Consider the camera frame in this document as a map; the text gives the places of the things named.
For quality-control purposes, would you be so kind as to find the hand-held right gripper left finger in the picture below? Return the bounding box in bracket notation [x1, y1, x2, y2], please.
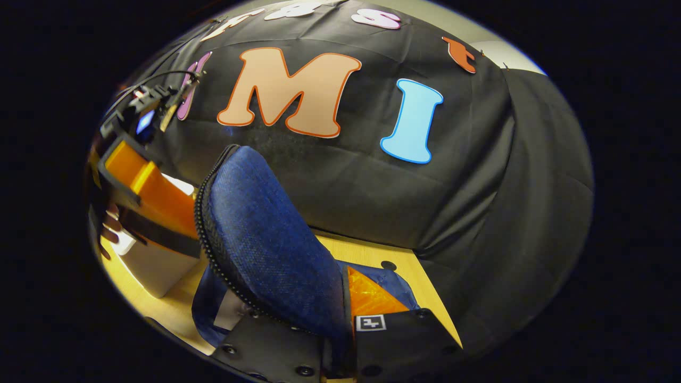
[213, 314, 342, 382]

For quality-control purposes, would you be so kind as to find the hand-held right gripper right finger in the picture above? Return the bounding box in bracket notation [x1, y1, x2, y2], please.
[343, 266, 463, 383]

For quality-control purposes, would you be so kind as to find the white bookshelf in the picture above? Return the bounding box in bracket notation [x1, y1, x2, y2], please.
[114, 173, 202, 298]

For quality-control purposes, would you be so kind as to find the blue schoolbag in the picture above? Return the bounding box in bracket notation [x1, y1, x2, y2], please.
[192, 145, 421, 349]

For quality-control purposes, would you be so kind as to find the black backdrop cloth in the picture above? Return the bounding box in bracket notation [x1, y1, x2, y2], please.
[122, 0, 595, 357]

